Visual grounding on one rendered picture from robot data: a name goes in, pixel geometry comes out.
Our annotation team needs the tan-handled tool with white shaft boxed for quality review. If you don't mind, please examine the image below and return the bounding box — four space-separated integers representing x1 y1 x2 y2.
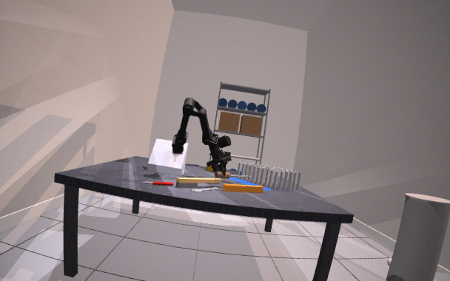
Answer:
215 172 251 180

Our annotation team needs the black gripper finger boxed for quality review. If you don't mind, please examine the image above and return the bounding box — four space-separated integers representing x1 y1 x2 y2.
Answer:
211 164 221 172
218 162 228 175

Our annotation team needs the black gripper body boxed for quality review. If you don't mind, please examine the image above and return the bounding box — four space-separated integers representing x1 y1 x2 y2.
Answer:
206 149 232 167

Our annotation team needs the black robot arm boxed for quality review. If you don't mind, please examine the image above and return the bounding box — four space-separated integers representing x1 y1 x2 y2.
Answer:
171 98 231 155

